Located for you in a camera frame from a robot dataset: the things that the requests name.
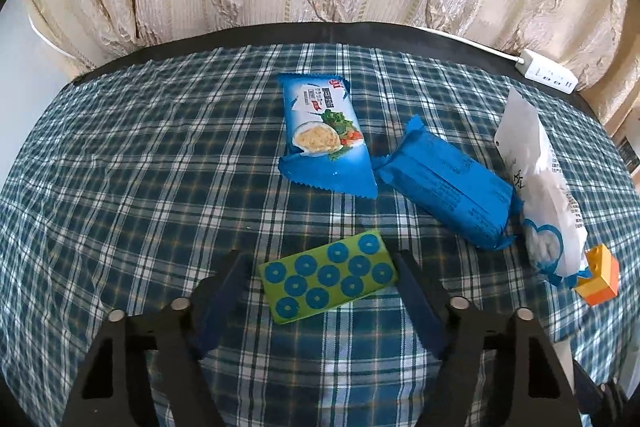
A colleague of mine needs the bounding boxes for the blue plaid tablecloth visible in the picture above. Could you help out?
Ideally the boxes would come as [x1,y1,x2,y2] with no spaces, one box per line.
[0,42,638,427]

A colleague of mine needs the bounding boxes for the white power strip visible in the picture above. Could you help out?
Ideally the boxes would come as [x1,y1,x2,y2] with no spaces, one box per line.
[517,49,579,96]

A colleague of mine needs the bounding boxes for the white power strip cable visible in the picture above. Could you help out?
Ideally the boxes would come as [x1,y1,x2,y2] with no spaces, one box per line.
[415,25,522,62]

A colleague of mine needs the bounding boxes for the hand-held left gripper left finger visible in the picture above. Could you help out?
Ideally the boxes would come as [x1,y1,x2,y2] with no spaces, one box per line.
[60,249,253,427]

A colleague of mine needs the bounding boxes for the blue cracker packet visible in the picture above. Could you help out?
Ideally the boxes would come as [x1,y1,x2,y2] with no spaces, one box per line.
[277,73,379,199]

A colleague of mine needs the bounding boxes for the white and blue candy bag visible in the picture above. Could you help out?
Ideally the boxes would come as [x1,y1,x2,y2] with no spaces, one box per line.
[494,88,592,289]

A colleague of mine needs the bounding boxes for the green block blue circles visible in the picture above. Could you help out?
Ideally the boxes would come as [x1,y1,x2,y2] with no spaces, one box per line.
[260,229,400,326]

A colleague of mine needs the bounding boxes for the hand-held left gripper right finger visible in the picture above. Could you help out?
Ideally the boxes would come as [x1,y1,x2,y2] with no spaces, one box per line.
[395,249,581,427]

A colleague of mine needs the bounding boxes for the plain blue snack packet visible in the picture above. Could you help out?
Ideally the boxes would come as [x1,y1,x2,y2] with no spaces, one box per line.
[374,116,524,252]

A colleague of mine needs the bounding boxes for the yellow orange toy block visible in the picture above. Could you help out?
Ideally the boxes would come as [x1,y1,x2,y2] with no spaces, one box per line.
[574,244,620,307]

